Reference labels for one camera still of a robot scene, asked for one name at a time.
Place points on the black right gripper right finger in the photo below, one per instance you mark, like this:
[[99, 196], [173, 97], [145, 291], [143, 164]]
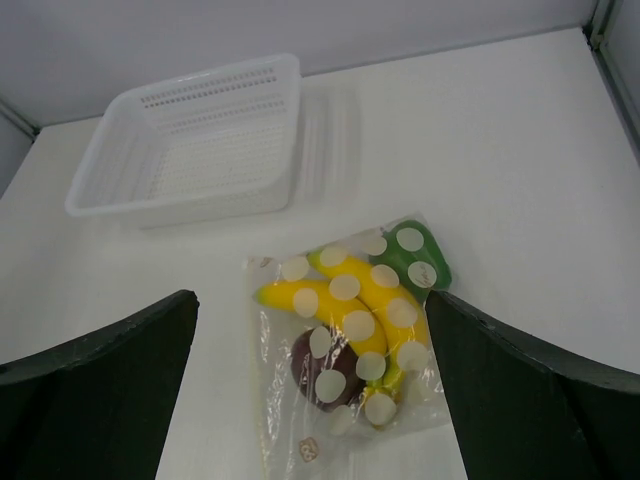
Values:
[[523, 408]]

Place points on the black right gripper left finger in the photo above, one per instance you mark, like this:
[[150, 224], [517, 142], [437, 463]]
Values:
[[98, 406]]

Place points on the yellow fake banana bunch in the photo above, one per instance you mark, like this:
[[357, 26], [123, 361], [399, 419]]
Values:
[[366, 306]]

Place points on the clear polka dot zip bag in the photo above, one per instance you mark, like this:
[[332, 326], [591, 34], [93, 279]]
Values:
[[297, 439]]

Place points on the green fake bell pepper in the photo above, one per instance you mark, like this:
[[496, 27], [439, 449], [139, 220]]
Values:
[[414, 254]]

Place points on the dark red fake apple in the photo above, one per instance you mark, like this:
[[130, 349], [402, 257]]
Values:
[[323, 366]]

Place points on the white perforated plastic basket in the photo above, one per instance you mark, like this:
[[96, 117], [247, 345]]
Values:
[[210, 145]]

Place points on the aluminium frame post left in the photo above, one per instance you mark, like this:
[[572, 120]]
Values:
[[19, 120]]

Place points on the aluminium frame post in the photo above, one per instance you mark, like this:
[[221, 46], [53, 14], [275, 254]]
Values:
[[19, 120], [612, 33]]

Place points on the aluminium frame post right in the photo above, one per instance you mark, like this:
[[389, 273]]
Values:
[[612, 33]]

